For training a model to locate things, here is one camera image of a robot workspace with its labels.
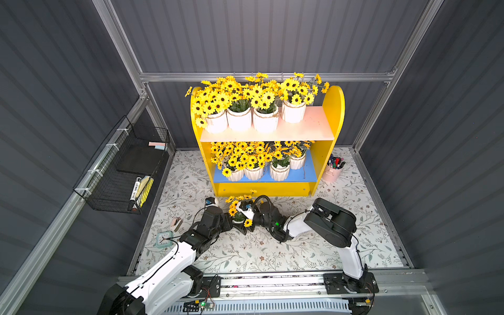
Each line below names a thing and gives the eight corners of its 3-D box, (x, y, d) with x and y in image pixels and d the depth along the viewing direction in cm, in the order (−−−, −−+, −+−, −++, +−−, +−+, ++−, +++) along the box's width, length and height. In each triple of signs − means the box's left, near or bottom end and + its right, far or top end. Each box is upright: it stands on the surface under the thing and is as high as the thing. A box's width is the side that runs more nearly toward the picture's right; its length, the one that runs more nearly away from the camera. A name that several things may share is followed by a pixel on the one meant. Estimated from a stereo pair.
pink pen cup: (321, 182, 107) (329, 165, 96) (324, 171, 112) (331, 154, 101) (335, 186, 105) (344, 169, 94) (337, 175, 110) (346, 158, 99)
